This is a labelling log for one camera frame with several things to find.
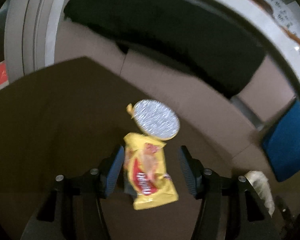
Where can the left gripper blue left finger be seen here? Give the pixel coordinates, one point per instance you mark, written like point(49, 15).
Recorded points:
point(110, 169)

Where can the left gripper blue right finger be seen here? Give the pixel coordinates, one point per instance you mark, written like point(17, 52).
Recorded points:
point(193, 172)

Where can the yellow snack bag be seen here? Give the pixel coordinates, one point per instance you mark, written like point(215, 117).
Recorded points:
point(146, 172)

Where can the round foil lid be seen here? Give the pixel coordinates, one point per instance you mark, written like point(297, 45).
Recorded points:
point(155, 119)

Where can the white trash bin with bag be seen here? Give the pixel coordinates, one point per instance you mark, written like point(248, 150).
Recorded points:
point(260, 184)

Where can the white kitchen countertop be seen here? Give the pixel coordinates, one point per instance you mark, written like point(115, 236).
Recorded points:
point(263, 29)

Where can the blue towel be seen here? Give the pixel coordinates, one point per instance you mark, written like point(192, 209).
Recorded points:
point(281, 144)

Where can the black cloth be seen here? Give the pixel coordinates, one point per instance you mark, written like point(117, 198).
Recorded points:
point(196, 37)

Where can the wok with wooden handle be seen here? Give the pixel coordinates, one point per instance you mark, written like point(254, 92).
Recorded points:
point(282, 17)

